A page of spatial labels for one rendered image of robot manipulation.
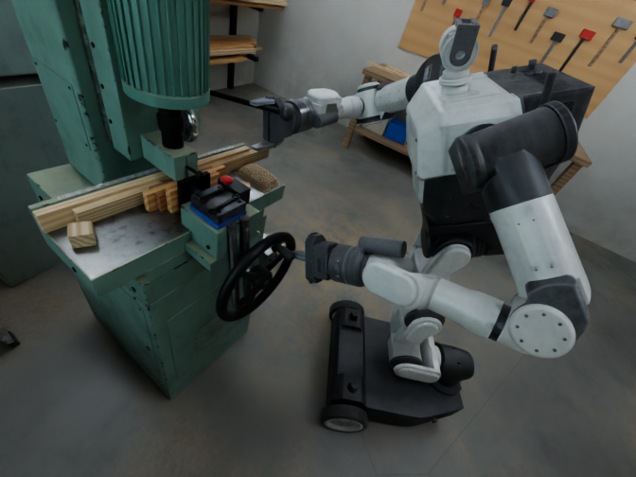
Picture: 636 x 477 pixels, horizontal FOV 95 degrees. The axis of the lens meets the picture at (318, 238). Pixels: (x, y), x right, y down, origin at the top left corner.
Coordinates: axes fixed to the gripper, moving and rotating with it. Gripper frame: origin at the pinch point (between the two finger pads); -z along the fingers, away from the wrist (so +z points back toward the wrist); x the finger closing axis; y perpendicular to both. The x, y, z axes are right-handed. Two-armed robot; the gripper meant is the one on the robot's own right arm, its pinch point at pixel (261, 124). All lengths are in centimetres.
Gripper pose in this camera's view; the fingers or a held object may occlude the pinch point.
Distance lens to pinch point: 80.1
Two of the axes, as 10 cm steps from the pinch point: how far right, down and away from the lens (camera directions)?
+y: -8.2, -4.0, 4.1
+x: -1.0, 8.0, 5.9
